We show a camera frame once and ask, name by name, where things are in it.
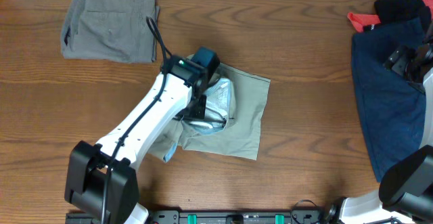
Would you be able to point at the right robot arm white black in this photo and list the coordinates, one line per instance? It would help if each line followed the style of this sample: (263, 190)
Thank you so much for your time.
(405, 191)

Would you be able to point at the navy blue garment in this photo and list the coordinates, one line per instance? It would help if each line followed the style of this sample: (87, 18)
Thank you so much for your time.
(391, 112)

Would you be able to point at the folded dark grey shorts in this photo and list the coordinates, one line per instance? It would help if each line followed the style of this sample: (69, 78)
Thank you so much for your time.
(113, 30)

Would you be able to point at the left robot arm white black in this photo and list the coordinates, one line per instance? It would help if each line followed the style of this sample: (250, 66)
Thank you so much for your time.
(102, 178)

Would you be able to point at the black garment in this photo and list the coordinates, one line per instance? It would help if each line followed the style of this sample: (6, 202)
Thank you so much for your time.
(391, 11)

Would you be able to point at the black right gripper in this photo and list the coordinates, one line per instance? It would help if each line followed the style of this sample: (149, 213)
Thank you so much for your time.
(400, 61)

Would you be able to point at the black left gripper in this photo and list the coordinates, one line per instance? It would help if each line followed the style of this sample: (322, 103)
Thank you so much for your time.
(199, 114)

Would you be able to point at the light khaki shorts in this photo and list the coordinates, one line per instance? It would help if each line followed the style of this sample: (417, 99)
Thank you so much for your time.
(235, 102)

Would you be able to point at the red garment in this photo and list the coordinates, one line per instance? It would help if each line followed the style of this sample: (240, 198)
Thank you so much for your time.
(361, 22)

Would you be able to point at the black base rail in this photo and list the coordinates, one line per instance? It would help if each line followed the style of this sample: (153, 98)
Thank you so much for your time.
(297, 216)

